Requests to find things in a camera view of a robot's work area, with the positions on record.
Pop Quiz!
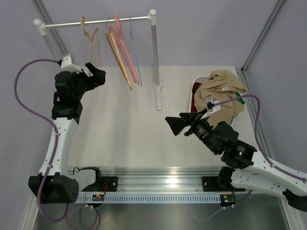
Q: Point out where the aluminium frame post right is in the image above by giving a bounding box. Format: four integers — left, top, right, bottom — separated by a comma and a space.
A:
240, 0, 286, 74

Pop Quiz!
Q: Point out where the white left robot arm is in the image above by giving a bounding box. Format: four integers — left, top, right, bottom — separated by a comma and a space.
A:
28, 62, 106, 204

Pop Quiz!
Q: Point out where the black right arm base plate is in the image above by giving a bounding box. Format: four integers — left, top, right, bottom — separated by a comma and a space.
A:
201, 176, 246, 192

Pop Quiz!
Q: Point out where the aluminium frame post left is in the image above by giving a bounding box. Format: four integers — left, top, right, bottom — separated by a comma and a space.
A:
32, 0, 68, 59

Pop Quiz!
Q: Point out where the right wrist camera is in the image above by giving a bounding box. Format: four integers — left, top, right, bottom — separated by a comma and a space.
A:
201, 98, 221, 120

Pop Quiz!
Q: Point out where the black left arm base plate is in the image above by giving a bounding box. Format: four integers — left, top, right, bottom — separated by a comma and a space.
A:
82, 176, 118, 192

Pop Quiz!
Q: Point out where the white slotted cable duct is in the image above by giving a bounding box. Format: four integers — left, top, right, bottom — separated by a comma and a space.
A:
76, 194, 221, 204

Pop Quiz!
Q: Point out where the beige wooden hanger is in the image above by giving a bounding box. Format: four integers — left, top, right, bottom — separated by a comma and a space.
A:
80, 16, 100, 67

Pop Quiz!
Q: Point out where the beige t shirt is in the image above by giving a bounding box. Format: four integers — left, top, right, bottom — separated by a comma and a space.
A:
194, 70, 246, 127

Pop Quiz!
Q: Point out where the blue wire hanger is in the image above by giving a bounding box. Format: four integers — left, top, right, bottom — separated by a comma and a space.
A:
129, 16, 142, 87

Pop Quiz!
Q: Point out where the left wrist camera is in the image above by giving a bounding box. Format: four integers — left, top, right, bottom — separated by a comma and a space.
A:
57, 54, 82, 74

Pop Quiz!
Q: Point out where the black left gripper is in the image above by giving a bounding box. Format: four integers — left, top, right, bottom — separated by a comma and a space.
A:
71, 63, 105, 101

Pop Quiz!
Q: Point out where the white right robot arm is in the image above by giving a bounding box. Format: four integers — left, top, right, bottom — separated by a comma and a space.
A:
165, 113, 307, 212

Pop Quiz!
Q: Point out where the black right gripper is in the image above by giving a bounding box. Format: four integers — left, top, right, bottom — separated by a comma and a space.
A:
165, 108, 219, 155

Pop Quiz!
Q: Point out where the white laundry basket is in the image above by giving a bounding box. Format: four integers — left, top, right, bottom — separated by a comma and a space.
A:
189, 76, 240, 120

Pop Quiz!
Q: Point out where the thick pink plastic hanger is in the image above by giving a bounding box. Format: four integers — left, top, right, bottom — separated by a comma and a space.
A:
111, 13, 140, 85

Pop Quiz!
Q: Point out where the aluminium frame post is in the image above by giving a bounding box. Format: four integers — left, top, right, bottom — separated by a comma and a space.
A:
240, 0, 286, 74
32, 0, 68, 59

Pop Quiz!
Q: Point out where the green cloth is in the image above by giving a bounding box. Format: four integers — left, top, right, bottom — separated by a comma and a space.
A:
192, 87, 245, 105

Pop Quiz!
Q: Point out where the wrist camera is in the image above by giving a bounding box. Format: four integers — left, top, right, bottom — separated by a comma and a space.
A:
57, 54, 82, 74
201, 98, 221, 120

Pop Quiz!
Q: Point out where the orange wooden hanger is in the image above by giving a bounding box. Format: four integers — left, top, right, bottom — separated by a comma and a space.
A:
105, 23, 133, 91

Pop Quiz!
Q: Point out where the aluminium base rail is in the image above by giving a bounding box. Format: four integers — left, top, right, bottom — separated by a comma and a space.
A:
67, 167, 292, 194

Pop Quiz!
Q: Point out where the silver clothes rack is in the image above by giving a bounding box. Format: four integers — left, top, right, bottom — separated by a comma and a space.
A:
33, 9, 163, 111

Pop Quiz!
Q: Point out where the dark red cloth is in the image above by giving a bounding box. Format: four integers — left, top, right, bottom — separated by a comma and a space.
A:
192, 82, 202, 95

